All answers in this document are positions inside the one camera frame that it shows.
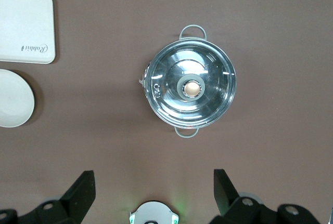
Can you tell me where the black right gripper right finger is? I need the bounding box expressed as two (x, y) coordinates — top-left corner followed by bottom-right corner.
(208, 168), (326, 224)

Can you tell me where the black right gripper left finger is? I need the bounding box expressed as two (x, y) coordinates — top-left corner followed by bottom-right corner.
(0, 170), (96, 224)

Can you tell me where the grey electric cooking pot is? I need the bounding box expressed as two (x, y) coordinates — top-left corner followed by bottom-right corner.
(137, 25), (237, 139)

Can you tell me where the cream round plate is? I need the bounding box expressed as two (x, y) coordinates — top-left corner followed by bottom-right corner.
(0, 69), (36, 128)

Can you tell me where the cream rectangular tray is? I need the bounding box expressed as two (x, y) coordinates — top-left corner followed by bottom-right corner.
(0, 0), (57, 65)

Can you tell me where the glass pot lid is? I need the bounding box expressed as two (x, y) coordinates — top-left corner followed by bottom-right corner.
(144, 38), (237, 128)

